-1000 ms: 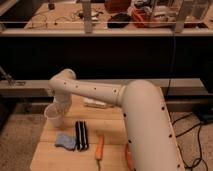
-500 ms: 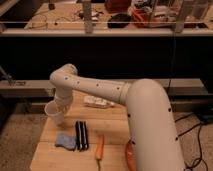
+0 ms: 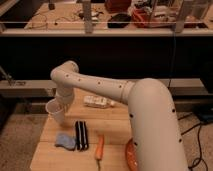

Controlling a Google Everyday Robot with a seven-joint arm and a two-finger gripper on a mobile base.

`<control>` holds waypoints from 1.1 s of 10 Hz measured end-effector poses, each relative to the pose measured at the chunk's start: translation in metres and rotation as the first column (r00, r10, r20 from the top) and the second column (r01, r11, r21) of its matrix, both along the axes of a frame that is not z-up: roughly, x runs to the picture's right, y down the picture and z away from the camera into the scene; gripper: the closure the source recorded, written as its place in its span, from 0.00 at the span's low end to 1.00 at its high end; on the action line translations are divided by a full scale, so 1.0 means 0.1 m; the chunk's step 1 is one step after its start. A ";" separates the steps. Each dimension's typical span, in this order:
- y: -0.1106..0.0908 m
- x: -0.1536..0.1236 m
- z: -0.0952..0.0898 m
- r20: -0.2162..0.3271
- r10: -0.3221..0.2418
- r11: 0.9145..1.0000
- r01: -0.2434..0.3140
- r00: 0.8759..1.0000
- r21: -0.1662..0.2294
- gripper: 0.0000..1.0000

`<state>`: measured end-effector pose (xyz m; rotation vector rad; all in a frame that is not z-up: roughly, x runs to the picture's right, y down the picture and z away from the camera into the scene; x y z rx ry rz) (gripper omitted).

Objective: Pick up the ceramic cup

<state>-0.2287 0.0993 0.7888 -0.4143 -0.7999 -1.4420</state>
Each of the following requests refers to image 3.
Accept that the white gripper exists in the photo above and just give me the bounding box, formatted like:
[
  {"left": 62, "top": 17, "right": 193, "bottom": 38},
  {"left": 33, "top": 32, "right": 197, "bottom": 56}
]
[{"left": 55, "top": 92, "right": 74, "bottom": 113}]

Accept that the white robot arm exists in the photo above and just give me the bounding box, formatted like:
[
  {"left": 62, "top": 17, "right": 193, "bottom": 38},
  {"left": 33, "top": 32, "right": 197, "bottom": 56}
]
[{"left": 50, "top": 61, "right": 189, "bottom": 171}]

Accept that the blue sponge cloth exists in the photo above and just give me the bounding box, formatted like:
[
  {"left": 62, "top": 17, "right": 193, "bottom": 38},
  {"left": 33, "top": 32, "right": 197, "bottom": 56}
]
[{"left": 55, "top": 133, "right": 76, "bottom": 151}]

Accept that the black striped block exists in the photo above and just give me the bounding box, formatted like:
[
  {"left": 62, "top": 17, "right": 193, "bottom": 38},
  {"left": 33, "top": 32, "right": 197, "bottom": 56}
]
[{"left": 75, "top": 121, "right": 89, "bottom": 151}]

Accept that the orange carrot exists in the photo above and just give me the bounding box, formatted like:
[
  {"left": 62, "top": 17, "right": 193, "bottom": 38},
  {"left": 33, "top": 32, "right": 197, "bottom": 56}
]
[{"left": 94, "top": 135, "right": 104, "bottom": 170}]

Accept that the orange plate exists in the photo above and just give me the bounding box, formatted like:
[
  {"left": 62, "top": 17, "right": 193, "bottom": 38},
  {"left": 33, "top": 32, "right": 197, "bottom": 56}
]
[{"left": 125, "top": 139, "right": 137, "bottom": 171}]

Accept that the black bag on bench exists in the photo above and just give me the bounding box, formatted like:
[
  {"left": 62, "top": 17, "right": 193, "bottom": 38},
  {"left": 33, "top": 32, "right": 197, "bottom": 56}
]
[{"left": 107, "top": 13, "right": 131, "bottom": 28}]

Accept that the red box on bench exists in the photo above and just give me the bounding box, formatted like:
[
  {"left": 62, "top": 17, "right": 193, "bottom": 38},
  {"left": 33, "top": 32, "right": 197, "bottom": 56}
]
[{"left": 105, "top": 0, "right": 131, "bottom": 13}]

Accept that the metal post on bench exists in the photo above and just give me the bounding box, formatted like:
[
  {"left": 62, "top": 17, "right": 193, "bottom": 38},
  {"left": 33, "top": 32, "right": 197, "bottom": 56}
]
[{"left": 82, "top": 0, "right": 93, "bottom": 34}]

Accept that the black floor cable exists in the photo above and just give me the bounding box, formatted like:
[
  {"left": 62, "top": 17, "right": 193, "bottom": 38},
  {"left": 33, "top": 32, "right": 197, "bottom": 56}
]
[{"left": 178, "top": 112, "right": 210, "bottom": 171}]

